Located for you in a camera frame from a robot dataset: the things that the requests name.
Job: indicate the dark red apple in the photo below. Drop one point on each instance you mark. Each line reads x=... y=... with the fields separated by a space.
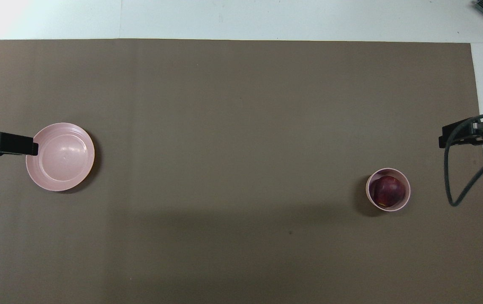
x=389 y=191

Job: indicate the pink round plate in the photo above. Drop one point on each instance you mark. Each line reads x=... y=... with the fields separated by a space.
x=61 y=158

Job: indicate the pink round bowl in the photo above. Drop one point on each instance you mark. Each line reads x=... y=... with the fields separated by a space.
x=369 y=190

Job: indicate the brown table mat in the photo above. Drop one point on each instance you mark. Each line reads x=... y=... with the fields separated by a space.
x=233 y=126

